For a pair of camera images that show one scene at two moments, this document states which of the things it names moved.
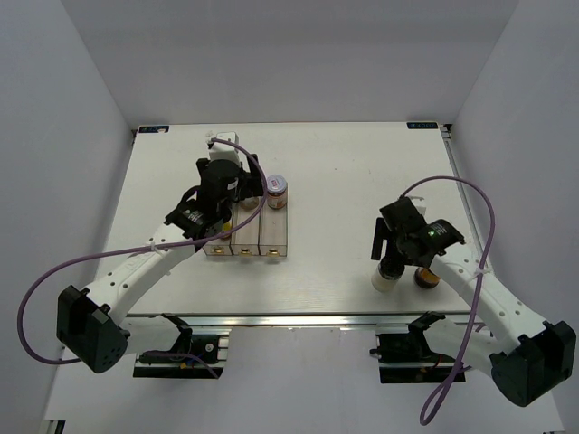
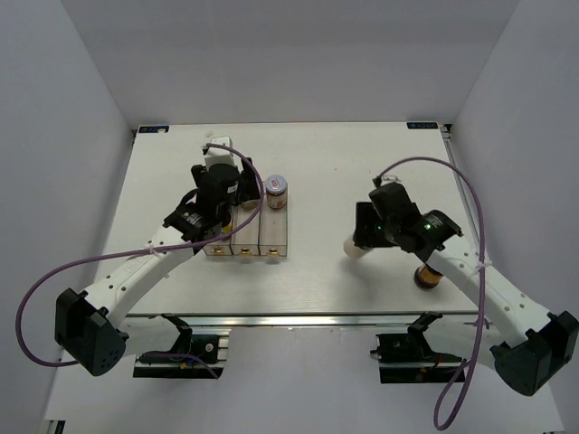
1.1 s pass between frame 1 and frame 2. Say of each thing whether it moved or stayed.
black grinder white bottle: moved
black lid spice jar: stayed
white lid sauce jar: stayed
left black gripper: stayed
